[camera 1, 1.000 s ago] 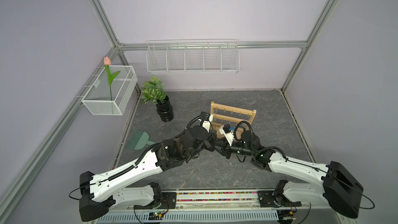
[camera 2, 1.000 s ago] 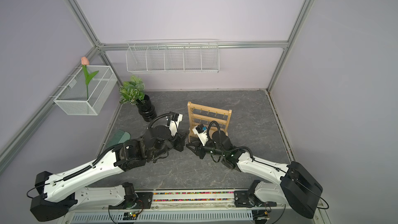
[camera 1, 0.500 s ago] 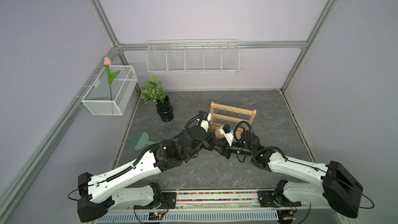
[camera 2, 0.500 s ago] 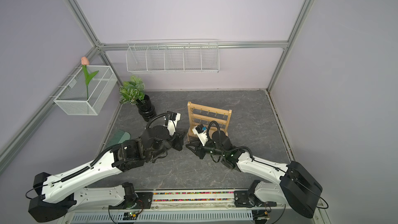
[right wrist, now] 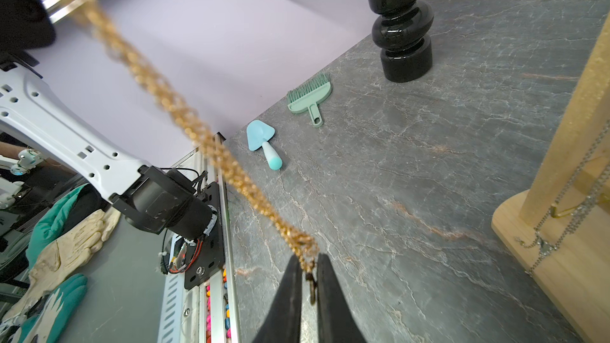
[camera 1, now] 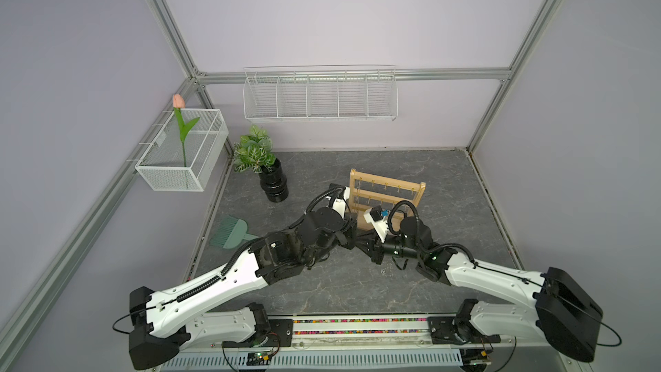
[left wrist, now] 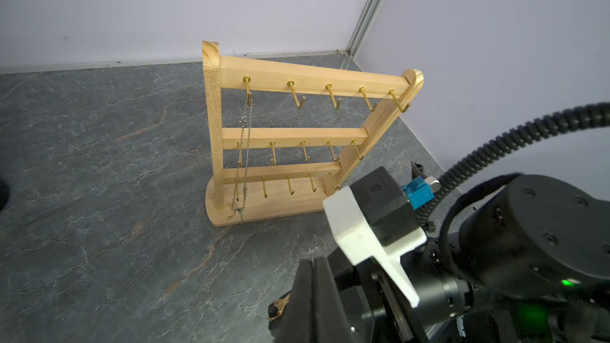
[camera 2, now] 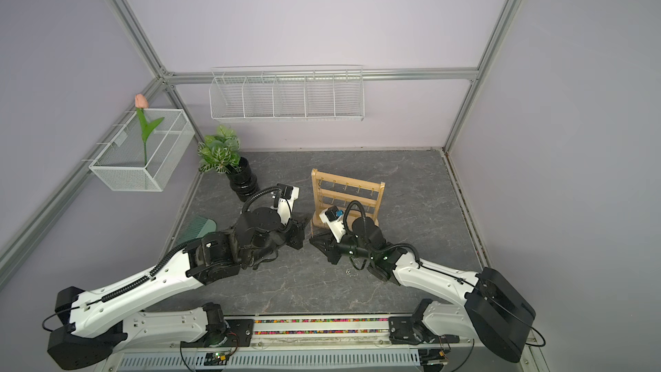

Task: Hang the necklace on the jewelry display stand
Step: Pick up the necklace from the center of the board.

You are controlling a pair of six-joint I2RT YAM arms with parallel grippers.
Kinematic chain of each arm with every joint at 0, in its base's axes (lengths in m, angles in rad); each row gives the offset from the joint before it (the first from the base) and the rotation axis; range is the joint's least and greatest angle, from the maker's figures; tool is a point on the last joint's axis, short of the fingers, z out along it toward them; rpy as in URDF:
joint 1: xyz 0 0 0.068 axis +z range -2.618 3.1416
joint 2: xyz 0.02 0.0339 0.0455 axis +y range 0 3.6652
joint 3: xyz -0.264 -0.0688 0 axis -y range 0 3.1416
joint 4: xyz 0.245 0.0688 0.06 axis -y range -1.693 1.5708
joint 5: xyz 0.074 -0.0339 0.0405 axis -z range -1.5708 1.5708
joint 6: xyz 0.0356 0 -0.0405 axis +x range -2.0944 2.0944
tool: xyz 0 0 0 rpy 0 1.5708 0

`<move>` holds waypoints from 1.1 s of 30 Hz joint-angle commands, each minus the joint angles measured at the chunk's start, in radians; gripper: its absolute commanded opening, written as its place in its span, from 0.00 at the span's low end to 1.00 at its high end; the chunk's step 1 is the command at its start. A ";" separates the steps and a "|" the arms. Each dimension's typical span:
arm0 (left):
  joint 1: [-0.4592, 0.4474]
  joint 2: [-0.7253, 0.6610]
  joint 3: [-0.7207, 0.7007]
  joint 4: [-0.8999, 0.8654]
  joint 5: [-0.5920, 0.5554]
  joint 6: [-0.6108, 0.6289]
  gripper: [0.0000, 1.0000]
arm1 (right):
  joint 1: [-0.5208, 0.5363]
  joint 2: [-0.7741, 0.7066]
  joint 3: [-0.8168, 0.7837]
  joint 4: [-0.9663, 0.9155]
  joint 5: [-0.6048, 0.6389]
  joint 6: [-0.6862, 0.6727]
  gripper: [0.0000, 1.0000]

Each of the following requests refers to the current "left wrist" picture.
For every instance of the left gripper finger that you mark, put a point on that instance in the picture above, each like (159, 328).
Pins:
(314, 312)

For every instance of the wooden jewelry display stand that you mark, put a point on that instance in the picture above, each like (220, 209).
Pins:
(239, 192)

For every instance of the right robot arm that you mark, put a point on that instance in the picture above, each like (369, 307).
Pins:
(521, 258)

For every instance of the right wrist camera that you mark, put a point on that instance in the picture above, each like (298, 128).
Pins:
(376, 218)

